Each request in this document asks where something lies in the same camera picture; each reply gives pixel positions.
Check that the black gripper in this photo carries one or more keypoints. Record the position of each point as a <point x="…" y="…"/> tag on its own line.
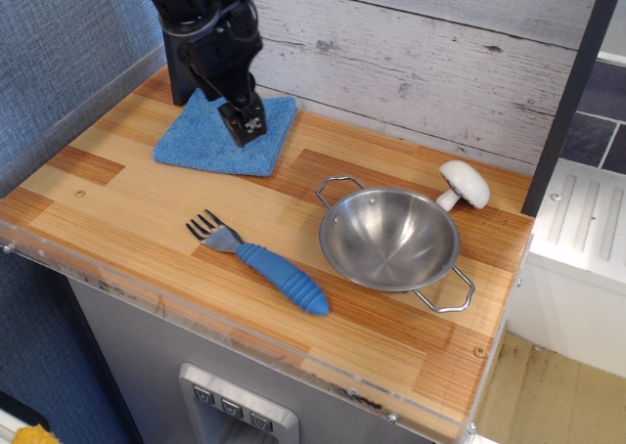
<point x="219" y="58"/>

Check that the blue towel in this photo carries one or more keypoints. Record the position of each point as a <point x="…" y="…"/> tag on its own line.
<point x="199" y="139"/>

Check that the blue handled metal fork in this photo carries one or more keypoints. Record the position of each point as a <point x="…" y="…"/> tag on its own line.
<point x="292" y="282"/>

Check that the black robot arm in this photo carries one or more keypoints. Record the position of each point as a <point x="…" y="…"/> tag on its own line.
<point x="64" y="62"/>

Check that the clear acrylic table edge guard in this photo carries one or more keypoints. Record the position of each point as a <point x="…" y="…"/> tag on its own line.
<point x="422" y="358"/>

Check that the white toy mushroom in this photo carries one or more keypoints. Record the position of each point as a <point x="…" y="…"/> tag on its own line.
<point x="464" y="183"/>

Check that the silver button control panel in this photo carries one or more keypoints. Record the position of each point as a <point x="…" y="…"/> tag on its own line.
<point x="221" y="411"/>

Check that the white ribbed side cabinet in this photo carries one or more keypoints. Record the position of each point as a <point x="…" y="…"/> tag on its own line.
<point x="570" y="293"/>

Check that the yellow black object corner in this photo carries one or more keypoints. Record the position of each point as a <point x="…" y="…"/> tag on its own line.
<point x="21" y="424"/>

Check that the dark grey left post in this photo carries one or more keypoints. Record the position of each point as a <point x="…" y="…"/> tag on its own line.
<point x="176" y="38"/>

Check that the dark grey post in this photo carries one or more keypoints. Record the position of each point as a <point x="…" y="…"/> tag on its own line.
<point x="176" y="38"/>
<point x="581" y="70"/>

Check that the steel bowl with wire handles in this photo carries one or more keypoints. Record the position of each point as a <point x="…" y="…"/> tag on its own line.
<point x="389" y="239"/>

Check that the dark grey right post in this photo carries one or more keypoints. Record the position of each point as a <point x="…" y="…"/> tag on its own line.
<point x="581" y="70"/>

